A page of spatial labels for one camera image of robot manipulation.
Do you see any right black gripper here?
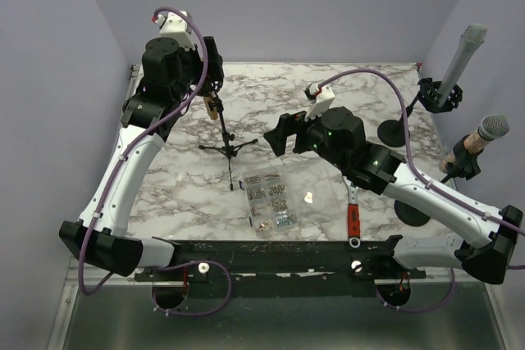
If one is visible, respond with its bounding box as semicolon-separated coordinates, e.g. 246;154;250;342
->
264;101;347;170

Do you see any gold microphone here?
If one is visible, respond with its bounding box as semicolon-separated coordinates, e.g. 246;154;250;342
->
203;95;218;120

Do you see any black tripod microphone stand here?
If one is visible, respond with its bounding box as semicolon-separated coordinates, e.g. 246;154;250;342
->
199;94;258;191

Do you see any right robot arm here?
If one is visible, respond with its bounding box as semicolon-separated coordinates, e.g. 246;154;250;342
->
263;107;523;284

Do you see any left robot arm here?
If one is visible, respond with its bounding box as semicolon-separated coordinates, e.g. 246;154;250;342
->
59;36;224;280

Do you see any black round-base clip stand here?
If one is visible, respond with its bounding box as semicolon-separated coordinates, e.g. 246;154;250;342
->
394;130;490;227

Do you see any grey microphone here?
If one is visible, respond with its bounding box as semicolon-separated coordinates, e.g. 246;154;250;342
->
438;24;488;105

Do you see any small white paper scrap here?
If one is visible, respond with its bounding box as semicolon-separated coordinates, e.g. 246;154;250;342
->
304;192;313;204

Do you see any clear plastic screw box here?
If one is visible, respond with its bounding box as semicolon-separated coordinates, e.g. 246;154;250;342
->
240;166;299;238

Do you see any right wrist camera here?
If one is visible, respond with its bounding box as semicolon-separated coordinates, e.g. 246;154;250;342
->
304;84;336;120

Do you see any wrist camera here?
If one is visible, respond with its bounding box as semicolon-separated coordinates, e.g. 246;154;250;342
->
152;11;194;50
304;84;336;120

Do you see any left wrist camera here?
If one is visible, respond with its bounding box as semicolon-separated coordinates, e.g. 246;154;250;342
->
152;11;194;50

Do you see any red-handled adjustable wrench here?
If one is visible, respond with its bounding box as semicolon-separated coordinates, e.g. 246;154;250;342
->
345;181;361;248

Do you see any black round-base shock-mount stand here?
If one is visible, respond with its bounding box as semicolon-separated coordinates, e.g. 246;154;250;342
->
377;77;464;148

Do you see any black front mounting rail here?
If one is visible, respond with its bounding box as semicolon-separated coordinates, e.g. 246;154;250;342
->
135;236;426;299

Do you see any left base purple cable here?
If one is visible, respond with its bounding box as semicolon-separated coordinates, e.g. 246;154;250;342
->
153;261;235;318

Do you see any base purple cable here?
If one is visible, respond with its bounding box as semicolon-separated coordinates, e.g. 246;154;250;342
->
375;266;456;316
153;261;235;318

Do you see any cork-handle silver-head microphone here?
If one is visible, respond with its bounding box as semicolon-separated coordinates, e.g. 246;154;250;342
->
439;115;510;180

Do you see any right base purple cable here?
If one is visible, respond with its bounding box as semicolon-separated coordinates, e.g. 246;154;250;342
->
375;266;456;316

